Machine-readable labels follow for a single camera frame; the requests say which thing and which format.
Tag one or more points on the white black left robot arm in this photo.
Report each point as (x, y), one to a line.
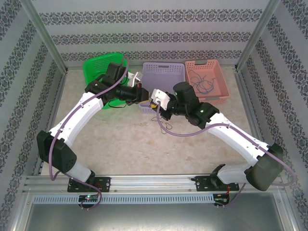
(81, 115)

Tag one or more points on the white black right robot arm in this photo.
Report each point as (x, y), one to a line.
(231, 137)

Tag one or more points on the purple plastic basket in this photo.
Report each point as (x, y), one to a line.
(166, 77)

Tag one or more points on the pink plastic basket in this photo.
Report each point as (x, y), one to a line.
(216, 79)

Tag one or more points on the green plastic basket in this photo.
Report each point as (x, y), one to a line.
(96, 65)

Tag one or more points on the small circuit board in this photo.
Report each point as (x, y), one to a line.
(89, 197)
(220, 199)

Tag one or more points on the aluminium side frame rail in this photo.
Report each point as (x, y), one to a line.
(56, 106)
(245, 96)

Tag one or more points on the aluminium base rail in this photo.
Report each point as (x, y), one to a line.
(154, 181)

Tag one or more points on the aluminium frame post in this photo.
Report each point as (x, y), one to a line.
(43, 33)
(257, 33)

